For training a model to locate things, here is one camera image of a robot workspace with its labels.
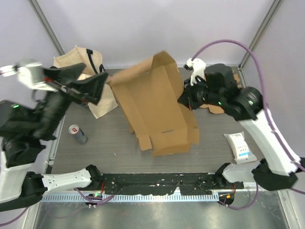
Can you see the right aluminium frame post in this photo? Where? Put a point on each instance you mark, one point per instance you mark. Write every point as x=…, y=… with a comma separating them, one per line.
x=275, y=5

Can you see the aluminium frame post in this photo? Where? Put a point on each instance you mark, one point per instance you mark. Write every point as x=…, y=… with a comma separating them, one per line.
x=275, y=5
x=46, y=26

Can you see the beige canvas tote bag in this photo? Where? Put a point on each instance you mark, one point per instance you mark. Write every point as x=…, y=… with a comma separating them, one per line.
x=94, y=65

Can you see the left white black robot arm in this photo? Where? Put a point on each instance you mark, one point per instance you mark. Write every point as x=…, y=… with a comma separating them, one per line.
x=23, y=131

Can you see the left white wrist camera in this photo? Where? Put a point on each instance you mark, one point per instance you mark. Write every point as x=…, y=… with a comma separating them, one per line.
x=29, y=72

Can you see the flat cardboard box blank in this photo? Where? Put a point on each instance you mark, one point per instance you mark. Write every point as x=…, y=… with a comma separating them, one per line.
x=216, y=109

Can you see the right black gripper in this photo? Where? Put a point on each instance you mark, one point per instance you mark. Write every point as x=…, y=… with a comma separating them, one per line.
x=186, y=98

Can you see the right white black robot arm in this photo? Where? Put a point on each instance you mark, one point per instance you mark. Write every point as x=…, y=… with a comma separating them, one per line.
x=216, y=85

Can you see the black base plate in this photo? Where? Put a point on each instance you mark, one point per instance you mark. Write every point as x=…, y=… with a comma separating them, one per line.
x=160, y=184

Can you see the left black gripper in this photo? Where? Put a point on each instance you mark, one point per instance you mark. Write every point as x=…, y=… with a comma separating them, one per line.
x=93, y=87

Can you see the large brown cardboard box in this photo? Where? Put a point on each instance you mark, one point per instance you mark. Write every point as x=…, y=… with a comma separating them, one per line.
x=148, y=94

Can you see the red bull can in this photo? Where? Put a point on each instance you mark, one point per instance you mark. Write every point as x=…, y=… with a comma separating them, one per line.
x=78, y=134

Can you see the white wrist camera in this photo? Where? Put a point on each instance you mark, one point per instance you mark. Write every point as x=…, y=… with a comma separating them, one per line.
x=29, y=72
x=197, y=66

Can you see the left aluminium frame post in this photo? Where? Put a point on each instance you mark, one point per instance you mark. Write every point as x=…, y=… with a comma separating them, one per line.
x=46, y=26

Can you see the slotted cable duct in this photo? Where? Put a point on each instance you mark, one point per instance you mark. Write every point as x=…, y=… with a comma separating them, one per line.
x=176, y=197

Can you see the white plastic packet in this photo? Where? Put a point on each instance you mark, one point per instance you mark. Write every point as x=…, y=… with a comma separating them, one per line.
x=240, y=149

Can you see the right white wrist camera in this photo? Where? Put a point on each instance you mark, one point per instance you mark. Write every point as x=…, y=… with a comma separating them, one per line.
x=197, y=66

